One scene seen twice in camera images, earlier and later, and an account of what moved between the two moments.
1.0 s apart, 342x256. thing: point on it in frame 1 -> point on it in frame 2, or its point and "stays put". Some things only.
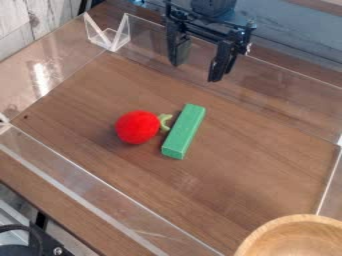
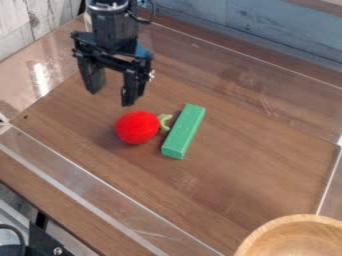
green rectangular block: (179, 135) stays put
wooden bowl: (298, 235) stays put
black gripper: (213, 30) -> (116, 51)
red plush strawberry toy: (139, 126) stays put
